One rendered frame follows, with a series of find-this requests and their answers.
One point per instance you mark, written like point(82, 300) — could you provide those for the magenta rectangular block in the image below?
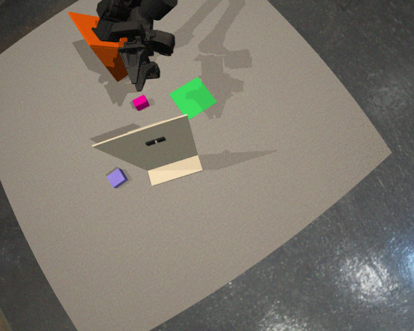
point(141, 102)

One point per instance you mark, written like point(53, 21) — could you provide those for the beige panel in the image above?
point(166, 149)

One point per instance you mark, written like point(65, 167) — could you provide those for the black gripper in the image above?
point(135, 52)

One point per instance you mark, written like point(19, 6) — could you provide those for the green flat square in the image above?
point(193, 98)

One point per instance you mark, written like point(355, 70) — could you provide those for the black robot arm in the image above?
point(115, 11)

